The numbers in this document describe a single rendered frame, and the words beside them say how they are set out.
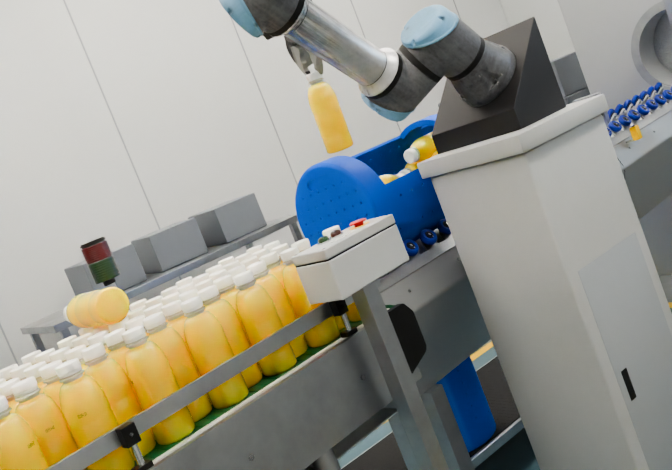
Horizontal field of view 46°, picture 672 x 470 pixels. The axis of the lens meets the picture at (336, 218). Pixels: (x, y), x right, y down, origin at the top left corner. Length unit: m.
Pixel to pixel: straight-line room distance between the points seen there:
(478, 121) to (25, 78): 3.92
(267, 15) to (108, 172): 3.90
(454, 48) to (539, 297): 0.57
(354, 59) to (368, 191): 0.33
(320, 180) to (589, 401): 0.79
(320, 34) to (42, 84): 3.89
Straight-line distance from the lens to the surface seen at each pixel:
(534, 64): 1.85
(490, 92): 1.81
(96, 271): 1.96
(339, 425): 1.58
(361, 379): 1.62
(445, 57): 1.75
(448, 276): 1.97
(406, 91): 1.75
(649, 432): 1.93
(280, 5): 1.54
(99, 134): 5.40
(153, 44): 5.71
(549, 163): 1.73
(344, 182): 1.85
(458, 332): 2.04
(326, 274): 1.46
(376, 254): 1.52
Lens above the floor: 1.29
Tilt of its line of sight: 6 degrees down
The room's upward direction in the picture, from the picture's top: 21 degrees counter-clockwise
